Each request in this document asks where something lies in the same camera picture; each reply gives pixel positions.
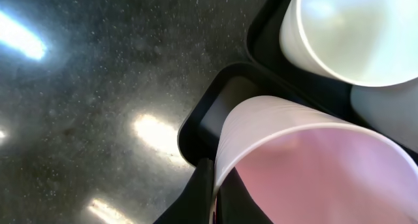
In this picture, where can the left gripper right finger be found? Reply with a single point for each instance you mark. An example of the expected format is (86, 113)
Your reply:
(233, 201)

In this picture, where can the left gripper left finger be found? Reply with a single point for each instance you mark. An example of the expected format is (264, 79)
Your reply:
(199, 191)

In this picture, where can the pink cup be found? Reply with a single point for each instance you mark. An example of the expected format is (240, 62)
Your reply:
(310, 168)

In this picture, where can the black tray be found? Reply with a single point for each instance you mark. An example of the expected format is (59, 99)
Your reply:
(222, 100)

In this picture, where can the grey cup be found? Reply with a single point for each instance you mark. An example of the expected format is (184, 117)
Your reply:
(388, 116)

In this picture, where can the white cup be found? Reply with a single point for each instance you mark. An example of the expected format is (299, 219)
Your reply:
(352, 34)

